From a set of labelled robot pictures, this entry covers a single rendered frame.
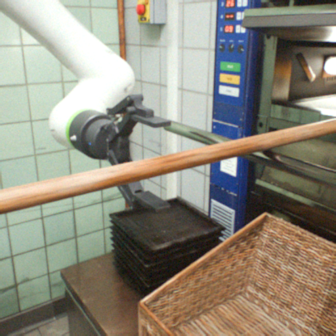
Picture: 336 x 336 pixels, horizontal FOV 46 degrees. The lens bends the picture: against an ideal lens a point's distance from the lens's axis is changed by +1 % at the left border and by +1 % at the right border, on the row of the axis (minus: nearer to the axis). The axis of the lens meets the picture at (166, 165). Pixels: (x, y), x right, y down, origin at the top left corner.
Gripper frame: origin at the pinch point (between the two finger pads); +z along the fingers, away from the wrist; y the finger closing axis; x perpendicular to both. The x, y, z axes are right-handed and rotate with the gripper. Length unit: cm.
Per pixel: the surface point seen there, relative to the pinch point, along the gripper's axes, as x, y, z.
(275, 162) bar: -22.6, 2.6, 3.7
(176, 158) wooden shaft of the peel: -2.4, -1.2, 1.3
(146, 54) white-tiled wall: -59, -10, -101
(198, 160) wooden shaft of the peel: -6.3, -0.2, 1.7
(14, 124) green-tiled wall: -6, 18, -121
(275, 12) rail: -46, -24, -20
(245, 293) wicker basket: -49, 60, -25
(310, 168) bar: -23.0, 1.9, 10.6
